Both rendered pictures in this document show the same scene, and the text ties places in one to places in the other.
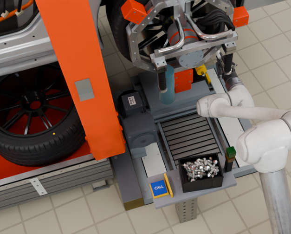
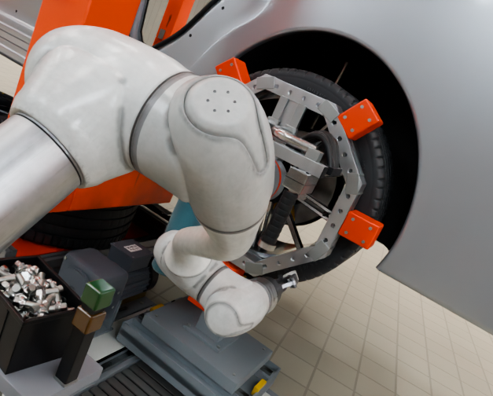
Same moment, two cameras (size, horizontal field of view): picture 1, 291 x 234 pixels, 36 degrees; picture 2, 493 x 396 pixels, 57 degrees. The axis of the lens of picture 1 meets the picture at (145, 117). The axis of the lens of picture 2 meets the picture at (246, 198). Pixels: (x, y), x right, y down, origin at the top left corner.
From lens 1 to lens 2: 1.75 m
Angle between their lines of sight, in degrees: 50
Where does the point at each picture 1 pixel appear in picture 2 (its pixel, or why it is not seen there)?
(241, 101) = (231, 287)
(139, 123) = (99, 262)
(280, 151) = (96, 70)
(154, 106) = (152, 317)
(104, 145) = not seen: hidden behind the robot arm
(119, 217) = not seen: outside the picture
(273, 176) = (4, 125)
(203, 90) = (229, 373)
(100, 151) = not seen: hidden behind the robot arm
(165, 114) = (150, 347)
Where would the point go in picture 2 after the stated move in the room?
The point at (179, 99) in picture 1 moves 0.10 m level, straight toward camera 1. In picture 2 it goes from (189, 346) to (165, 350)
